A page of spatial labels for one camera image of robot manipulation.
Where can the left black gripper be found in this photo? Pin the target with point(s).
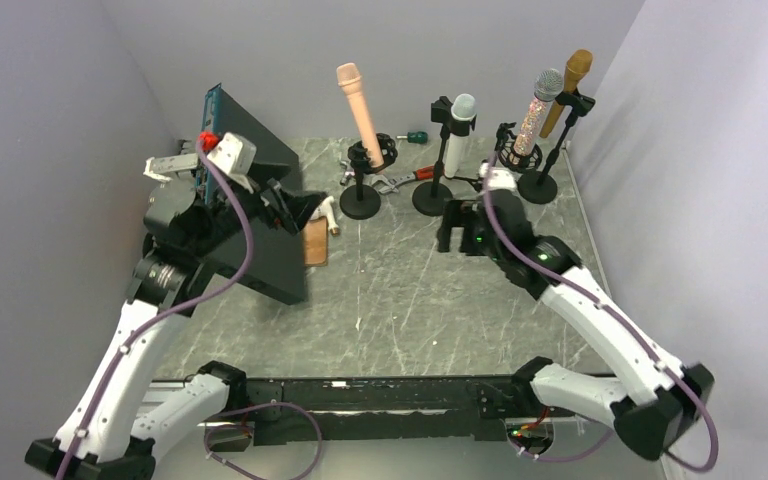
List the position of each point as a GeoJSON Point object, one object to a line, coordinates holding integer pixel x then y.
{"type": "Point", "coordinates": [294, 211]}

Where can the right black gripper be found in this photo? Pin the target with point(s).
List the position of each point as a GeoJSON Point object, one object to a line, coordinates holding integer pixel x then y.
{"type": "Point", "coordinates": [462, 213]}

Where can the black clip round-base stand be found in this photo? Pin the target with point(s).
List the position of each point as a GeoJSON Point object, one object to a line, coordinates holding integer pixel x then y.
{"type": "Point", "coordinates": [429, 197]}

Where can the black tripod shock-mount stand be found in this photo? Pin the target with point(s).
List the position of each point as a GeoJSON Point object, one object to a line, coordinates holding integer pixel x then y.
{"type": "Point", "coordinates": [504, 154]}

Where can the white microphone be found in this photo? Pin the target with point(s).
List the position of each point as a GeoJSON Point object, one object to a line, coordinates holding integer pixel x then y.
{"type": "Point", "coordinates": [461, 124]}

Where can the pink microphone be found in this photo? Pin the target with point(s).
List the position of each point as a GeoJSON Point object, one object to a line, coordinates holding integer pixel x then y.
{"type": "Point", "coordinates": [349, 79]}

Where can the glitter microphone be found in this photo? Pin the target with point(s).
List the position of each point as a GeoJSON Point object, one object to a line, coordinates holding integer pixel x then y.
{"type": "Point", "coordinates": [548, 85]}

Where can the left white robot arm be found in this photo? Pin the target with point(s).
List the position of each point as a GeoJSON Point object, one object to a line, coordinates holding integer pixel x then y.
{"type": "Point", "coordinates": [106, 436]}

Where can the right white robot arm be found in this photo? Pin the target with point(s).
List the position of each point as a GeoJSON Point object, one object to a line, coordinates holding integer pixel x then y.
{"type": "Point", "coordinates": [651, 400]}

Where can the tall black mic stand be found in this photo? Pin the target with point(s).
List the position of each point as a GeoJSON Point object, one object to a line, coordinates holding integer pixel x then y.
{"type": "Point", "coordinates": [539, 187]}

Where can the gold microphone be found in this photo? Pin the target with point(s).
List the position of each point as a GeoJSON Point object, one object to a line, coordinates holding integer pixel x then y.
{"type": "Point", "coordinates": [577, 67]}

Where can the white pipe fitting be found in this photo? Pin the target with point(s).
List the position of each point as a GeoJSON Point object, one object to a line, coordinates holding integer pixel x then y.
{"type": "Point", "coordinates": [325, 210]}

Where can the wooden board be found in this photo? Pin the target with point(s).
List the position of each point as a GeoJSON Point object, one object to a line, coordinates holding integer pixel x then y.
{"type": "Point", "coordinates": [315, 237]}

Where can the black shock-mount round-base stand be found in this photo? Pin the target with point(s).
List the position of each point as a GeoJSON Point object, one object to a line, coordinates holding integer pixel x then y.
{"type": "Point", "coordinates": [362, 201]}

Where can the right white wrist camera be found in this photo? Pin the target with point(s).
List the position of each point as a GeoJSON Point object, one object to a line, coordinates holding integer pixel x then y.
{"type": "Point", "coordinates": [496, 178]}

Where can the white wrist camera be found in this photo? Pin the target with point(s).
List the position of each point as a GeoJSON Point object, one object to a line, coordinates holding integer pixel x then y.
{"type": "Point", "coordinates": [496, 178]}
{"type": "Point", "coordinates": [233, 155]}

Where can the blue network switch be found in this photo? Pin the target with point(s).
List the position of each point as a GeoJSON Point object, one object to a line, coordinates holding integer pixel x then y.
{"type": "Point", "coordinates": [277, 269]}

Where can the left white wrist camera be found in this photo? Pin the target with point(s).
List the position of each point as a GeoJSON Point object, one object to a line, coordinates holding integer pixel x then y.
{"type": "Point", "coordinates": [233, 155]}

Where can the red handled adjustable wrench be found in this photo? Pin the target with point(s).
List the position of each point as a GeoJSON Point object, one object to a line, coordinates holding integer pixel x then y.
{"type": "Point", "coordinates": [383, 184]}

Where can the green handled screwdriver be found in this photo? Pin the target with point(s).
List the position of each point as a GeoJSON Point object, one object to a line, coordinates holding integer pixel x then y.
{"type": "Point", "coordinates": [414, 137]}

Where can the white bracket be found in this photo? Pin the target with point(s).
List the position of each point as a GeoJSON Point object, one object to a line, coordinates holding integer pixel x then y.
{"type": "Point", "coordinates": [164, 169]}

